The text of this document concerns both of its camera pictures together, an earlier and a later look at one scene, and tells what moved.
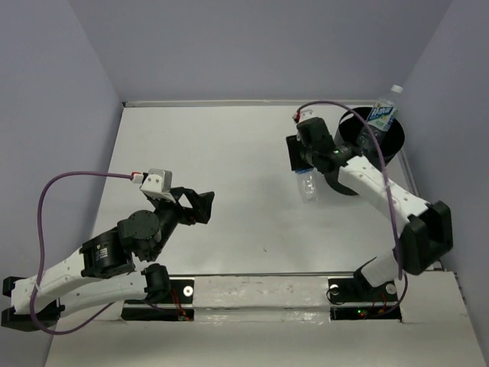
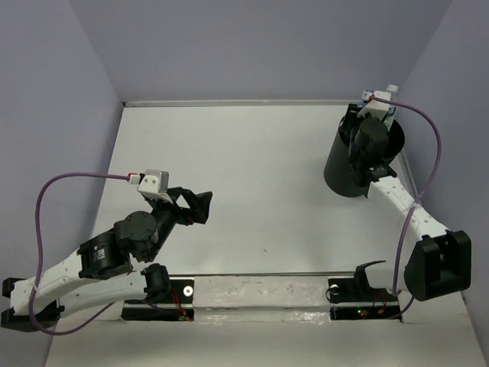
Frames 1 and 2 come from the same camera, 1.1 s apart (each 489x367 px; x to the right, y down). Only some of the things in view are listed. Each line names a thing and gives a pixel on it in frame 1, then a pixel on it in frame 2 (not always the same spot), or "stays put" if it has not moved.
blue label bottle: (309, 183) → (367, 94)
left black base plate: (179, 306) stays put
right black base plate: (356, 299) stays put
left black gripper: (202, 202) stays put
